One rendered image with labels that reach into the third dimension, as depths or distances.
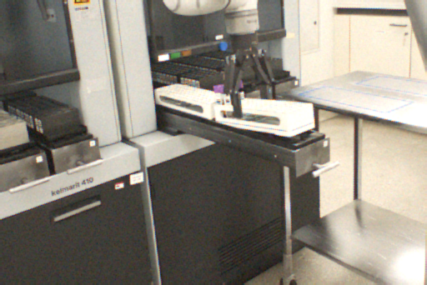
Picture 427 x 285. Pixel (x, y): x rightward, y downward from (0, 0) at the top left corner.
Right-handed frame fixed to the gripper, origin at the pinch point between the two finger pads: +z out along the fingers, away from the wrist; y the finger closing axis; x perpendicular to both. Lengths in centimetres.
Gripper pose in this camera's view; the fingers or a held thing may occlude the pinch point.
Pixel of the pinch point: (252, 105)
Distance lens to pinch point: 141.7
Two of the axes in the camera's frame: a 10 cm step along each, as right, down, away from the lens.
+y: 7.5, -2.4, 6.2
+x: -6.5, -0.9, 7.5
